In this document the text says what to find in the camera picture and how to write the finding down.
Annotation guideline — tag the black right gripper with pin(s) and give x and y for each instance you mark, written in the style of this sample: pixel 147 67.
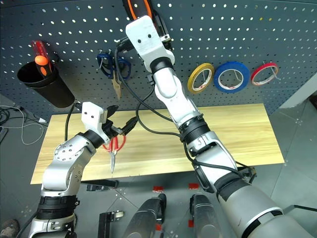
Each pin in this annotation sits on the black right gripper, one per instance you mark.
pixel 166 45

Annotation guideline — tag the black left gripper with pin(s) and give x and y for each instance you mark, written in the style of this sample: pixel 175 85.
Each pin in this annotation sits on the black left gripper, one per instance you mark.
pixel 109 130

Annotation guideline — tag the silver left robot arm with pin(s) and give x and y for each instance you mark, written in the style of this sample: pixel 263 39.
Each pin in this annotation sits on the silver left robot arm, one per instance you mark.
pixel 62 171

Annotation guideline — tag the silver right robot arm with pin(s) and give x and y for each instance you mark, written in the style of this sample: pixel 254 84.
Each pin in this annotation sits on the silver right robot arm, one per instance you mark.
pixel 247 198

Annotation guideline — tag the metal pegboard hook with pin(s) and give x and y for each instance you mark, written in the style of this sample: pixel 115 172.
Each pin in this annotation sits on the metal pegboard hook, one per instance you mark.
pixel 236 75
pixel 275 73
pixel 204 75
pixel 100 58

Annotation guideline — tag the dark grey perforated pegboard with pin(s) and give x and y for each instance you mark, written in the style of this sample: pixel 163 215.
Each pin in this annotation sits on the dark grey perforated pegboard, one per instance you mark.
pixel 223 29

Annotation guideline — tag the yellow tape roll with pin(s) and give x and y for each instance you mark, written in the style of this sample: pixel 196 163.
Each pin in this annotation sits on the yellow tape roll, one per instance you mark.
pixel 192 79

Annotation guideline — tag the blue tape roll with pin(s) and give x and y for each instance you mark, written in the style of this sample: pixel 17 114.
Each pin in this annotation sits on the blue tape roll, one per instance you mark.
pixel 244 70

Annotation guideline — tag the red tape roll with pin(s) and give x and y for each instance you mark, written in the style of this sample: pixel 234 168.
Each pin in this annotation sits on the red tape roll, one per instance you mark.
pixel 255 74

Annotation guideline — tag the black plastic cup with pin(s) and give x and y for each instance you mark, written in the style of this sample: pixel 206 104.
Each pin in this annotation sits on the black plastic cup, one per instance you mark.
pixel 54 91

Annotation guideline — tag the white power adapter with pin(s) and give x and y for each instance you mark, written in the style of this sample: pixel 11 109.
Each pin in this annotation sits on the white power adapter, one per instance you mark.
pixel 42 121

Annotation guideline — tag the orange and black screwdriver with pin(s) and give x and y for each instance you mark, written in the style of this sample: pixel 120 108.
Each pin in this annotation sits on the orange and black screwdriver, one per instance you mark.
pixel 41 60

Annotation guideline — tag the brown shoe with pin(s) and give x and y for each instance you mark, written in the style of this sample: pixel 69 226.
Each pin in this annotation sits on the brown shoe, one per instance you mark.
pixel 10 229

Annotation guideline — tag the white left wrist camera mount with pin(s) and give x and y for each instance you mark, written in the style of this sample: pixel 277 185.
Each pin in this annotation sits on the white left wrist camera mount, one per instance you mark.
pixel 91 116

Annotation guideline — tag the black table leg bracket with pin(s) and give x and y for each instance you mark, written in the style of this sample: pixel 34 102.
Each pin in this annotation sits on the black table leg bracket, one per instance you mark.
pixel 101 184

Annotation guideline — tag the black frame with caster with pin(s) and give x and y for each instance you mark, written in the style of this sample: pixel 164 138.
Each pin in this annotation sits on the black frame with caster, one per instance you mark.
pixel 109 223

